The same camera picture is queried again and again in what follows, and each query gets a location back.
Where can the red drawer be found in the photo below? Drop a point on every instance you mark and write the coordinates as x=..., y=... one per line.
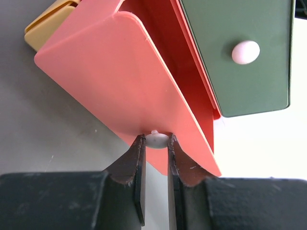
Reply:
x=134, y=66

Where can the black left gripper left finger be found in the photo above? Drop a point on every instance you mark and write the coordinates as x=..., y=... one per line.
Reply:
x=123, y=201

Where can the yellow bottom drawer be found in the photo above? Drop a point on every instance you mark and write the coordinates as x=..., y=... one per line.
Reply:
x=42, y=28

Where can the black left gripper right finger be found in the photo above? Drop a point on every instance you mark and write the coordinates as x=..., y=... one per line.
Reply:
x=188, y=203

